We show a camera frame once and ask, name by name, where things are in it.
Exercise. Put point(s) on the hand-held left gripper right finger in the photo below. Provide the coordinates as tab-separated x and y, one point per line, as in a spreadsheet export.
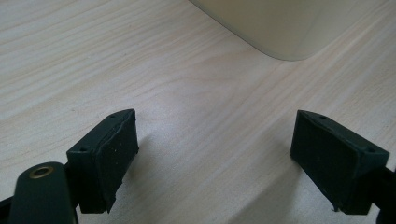
333	161

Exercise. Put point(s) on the white square bucket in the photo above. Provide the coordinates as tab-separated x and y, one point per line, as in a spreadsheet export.
277	25

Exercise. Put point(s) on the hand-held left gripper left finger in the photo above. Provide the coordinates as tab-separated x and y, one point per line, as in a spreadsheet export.
106	161

